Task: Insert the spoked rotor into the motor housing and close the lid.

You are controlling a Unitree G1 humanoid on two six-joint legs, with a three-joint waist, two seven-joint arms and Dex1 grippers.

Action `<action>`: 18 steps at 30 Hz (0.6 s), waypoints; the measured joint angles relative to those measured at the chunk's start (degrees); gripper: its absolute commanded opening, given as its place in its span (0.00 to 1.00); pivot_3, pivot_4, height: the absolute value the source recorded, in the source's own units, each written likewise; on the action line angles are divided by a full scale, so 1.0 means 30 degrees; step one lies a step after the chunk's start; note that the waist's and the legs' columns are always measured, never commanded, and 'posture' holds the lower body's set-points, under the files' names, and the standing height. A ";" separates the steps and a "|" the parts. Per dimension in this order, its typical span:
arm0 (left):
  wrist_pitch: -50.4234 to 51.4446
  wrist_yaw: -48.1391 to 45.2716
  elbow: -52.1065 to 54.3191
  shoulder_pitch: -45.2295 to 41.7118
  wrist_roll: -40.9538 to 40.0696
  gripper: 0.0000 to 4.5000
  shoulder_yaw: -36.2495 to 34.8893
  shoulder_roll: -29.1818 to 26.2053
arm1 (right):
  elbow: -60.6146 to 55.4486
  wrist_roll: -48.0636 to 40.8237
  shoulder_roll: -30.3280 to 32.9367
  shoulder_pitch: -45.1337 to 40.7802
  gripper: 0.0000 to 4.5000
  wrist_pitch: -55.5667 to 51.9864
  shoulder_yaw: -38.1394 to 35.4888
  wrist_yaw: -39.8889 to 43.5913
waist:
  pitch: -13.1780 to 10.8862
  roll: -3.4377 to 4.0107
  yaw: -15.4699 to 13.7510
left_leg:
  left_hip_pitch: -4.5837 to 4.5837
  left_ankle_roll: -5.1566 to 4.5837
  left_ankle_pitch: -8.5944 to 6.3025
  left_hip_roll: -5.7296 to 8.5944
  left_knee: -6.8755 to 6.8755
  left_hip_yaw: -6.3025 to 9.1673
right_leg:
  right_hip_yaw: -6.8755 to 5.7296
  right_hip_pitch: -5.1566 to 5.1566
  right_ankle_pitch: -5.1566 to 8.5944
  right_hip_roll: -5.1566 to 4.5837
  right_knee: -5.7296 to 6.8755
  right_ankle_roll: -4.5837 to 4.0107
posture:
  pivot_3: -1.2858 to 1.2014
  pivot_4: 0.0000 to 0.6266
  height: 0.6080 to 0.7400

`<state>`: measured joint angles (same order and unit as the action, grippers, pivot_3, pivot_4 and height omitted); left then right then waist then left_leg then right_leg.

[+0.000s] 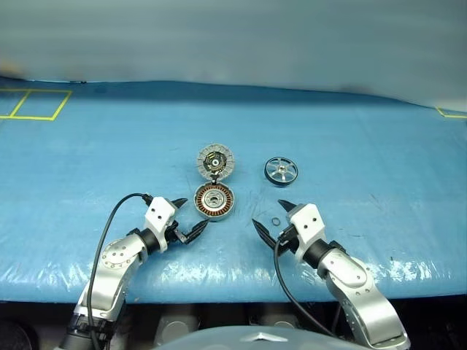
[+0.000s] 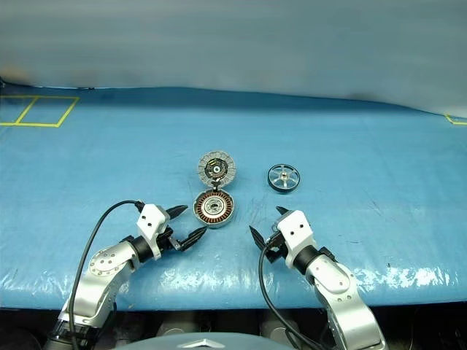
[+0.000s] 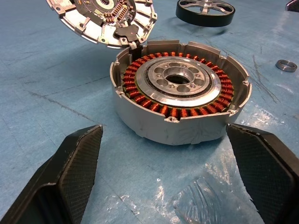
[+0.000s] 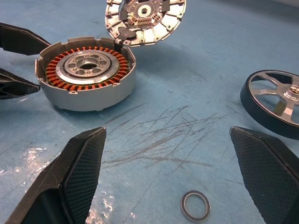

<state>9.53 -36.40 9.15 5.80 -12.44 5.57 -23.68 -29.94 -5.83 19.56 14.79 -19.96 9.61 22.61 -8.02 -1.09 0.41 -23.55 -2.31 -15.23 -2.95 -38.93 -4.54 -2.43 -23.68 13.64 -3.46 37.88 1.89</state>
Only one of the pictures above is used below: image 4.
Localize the thin black bearing ring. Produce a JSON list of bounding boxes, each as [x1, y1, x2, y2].
[[179, 190, 211, 224]]

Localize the black silver spoked rotor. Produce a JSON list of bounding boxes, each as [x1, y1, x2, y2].
[[240, 70, 299, 140]]

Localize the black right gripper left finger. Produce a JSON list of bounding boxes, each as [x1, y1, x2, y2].
[[4, 126, 107, 224]]

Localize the round motor cover circuit board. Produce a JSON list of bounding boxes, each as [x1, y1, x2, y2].
[[105, 0, 187, 47]]

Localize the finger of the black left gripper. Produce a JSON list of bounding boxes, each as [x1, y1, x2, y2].
[[0, 67, 41, 100], [0, 22, 51, 56]]

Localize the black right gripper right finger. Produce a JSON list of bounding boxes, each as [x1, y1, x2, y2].
[[229, 126, 299, 224]]

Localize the blue plastic table cover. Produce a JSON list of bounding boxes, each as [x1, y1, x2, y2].
[[0, 0, 299, 224]]

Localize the grey motor housing copper windings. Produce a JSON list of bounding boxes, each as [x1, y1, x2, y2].
[[35, 36, 137, 112]]

